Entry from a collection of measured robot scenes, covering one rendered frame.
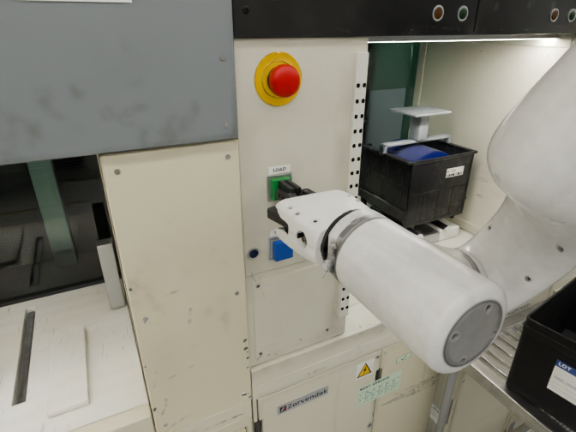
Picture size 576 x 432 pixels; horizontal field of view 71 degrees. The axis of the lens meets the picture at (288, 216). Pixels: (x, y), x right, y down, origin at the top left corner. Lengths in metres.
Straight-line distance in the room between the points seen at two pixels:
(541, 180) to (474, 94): 0.95
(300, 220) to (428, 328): 0.19
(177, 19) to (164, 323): 0.40
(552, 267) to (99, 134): 0.46
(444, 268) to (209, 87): 0.33
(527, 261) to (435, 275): 0.10
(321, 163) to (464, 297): 0.35
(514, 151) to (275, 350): 0.57
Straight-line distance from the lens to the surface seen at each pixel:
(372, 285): 0.36
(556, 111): 0.28
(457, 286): 0.32
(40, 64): 0.49
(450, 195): 1.15
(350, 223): 0.40
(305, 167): 0.60
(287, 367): 0.79
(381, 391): 1.01
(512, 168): 0.29
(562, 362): 0.89
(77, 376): 0.84
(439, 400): 1.13
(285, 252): 0.62
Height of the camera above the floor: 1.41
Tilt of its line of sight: 25 degrees down
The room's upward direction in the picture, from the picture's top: straight up
